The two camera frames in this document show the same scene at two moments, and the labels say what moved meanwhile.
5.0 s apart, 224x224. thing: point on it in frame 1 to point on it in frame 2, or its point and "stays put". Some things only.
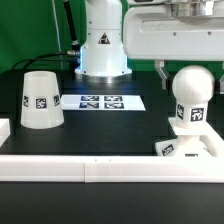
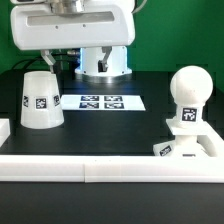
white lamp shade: x=41 y=104 stays put
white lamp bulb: x=192 y=88 stays put
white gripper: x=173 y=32 to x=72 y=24
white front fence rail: x=112 y=169 stays put
